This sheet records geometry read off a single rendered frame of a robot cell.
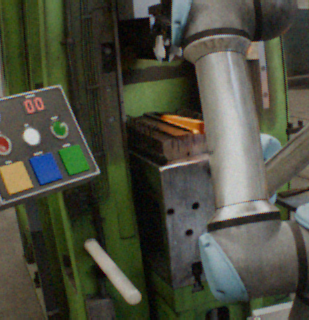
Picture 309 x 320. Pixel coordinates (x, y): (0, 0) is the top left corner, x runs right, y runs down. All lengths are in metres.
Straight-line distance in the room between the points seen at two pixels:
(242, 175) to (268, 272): 0.16
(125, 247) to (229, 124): 1.17
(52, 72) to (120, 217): 0.55
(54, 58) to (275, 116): 0.87
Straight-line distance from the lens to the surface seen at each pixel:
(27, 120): 1.44
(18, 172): 1.36
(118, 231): 1.88
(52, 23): 1.72
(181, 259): 1.78
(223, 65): 0.83
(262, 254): 0.77
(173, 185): 1.68
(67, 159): 1.44
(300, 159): 1.19
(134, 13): 1.64
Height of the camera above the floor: 1.35
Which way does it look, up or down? 11 degrees down
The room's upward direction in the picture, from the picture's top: 6 degrees counter-clockwise
